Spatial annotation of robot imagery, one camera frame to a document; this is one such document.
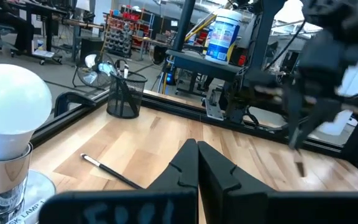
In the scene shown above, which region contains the black box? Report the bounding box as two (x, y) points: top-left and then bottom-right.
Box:
(80, 37), (105, 62)

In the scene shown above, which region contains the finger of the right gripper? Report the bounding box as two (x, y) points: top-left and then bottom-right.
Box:
(286, 90), (306, 149)
(300, 102), (338, 147)

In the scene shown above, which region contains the white blue wipes canister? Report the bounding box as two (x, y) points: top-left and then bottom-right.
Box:
(204, 8), (244, 66)

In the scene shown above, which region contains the black cart pole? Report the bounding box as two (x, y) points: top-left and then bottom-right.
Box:
(172, 0), (197, 52)

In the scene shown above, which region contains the red black parts shelf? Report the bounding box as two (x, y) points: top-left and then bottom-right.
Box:
(103, 9), (155, 60)

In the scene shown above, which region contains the grey metal mounting plate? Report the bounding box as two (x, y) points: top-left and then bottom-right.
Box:
(204, 88), (225, 122)

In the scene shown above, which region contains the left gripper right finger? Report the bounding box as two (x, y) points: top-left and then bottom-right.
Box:
(197, 140), (358, 224)

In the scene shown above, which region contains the black aluminium table frame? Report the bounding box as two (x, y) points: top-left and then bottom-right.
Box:
(29, 89), (358, 159)

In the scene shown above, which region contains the white bulb chrome lamp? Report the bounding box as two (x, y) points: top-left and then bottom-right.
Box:
(0, 63), (57, 224)

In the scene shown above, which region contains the black frame bracket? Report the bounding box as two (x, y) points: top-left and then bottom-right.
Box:
(53, 91), (96, 118)

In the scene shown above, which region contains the thin black makeup brush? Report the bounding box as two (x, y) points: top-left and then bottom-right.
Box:
(80, 152), (145, 190)

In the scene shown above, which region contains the black mesh pen cup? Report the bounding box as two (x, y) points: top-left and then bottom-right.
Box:
(106, 70), (148, 119)

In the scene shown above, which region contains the black desk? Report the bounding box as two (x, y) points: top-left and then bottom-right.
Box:
(6, 0), (68, 65)

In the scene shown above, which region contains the round wire floor fan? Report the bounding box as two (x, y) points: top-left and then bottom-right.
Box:
(72, 50), (119, 91)

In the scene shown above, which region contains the grey cart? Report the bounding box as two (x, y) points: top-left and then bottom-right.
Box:
(163, 48), (248, 97)

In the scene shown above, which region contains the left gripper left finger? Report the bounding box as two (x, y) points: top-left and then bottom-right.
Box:
(38, 138), (199, 224)

